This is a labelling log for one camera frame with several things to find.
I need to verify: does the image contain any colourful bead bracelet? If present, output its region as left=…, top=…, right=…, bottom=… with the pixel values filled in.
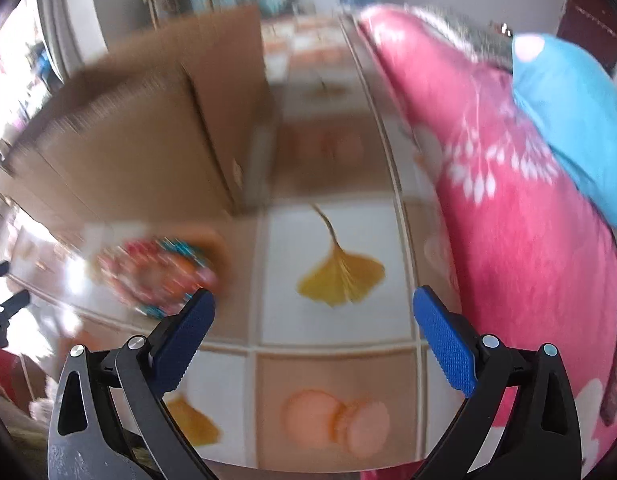
left=90, top=237, right=223, bottom=320

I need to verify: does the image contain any pink floral blanket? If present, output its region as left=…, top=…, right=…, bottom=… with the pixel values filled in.
left=359, top=6, right=617, bottom=472

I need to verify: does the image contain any patterned tablecloth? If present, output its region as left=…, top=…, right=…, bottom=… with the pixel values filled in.
left=1, top=18, right=458, bottom=474

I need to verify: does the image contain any brown cardboard box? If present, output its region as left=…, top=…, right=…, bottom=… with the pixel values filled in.
left=0, top=6, right=268, bottom=230

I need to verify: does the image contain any light blue pillow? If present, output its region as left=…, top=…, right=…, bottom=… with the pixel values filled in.
left=513, top=34, right=617, bottom=230

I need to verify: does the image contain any grey green floral blanket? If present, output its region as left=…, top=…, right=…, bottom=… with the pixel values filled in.
left=409, top=6, right=513, bottom=73

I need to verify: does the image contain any dark red door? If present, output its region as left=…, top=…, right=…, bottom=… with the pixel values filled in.
left=557, top=0, right=617, bottom=77

